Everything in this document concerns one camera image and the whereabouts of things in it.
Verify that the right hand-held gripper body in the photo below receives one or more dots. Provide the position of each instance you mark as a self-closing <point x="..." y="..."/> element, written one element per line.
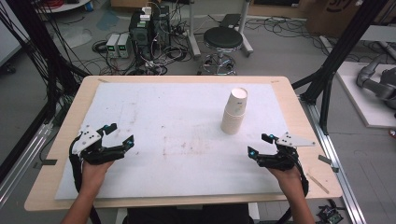
<point x="285" y="158"/>

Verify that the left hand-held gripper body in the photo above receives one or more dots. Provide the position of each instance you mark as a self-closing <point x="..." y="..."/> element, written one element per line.
<point x="93" y="152"/>

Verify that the stack of white paper cups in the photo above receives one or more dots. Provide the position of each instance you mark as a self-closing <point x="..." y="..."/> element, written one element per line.
<point x="232" y="124"/>

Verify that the person's right hand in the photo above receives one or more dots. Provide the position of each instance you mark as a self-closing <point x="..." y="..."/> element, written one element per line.
<point x="288" y="179"/>

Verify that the person's left hand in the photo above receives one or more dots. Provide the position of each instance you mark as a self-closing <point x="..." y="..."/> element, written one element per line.
<point x="93" y="174"/>

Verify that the dark tape strip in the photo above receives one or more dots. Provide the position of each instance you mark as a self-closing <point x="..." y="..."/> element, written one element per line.
<point x="49" y="162"/>

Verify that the green circuit board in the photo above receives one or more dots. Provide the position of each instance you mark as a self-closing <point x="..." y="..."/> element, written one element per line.
<point x="330" y="215"/>

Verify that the grey bench power supply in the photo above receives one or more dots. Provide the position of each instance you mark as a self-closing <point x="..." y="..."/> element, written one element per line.
<point x="124" y="46"/>
<point x="112" y="46"/>

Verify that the person's dark clothing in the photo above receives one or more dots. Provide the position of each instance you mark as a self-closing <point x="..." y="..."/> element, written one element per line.
<point x="190" y="216"/>

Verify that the white floor board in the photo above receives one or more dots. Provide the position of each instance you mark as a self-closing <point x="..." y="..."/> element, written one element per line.
<point x="362" y="102"/>

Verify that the black computer tower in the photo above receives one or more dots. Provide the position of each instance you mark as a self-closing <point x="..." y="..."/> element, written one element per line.
<point x="149" y="34"/>

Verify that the white stand leg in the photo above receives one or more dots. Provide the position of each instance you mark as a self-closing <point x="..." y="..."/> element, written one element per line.
<point x="244" y="31"/>
<point x="193" y="31"/>

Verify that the black round stool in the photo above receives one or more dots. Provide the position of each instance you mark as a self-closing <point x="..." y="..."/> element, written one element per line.
<point x="223" y="37"/>

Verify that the white power adapter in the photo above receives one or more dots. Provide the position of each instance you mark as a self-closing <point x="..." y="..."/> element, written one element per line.
<point x="146" y="12"/>

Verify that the black flat pad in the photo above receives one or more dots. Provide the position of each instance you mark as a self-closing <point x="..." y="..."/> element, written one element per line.
<point x="230" y="20"/>

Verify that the white round table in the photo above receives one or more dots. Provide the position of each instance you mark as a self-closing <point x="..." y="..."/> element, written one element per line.
<point x="62" y="6"/>

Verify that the cardboard box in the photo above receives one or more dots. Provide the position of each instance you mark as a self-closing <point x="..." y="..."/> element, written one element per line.
<point x="331" y="15"/>

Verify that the grey metal bracket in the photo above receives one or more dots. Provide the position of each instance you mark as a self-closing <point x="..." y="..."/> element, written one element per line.
<point x="326" y="160"/>

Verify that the aluminium rail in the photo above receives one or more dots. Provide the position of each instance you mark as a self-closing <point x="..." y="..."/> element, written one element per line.
<point x="334" y="161"/>
<point x="21" y="165"/>

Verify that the black frame post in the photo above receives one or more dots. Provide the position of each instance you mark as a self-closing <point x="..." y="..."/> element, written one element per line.
<point x="40" y="46"/>
<point x="341" y="49"/>

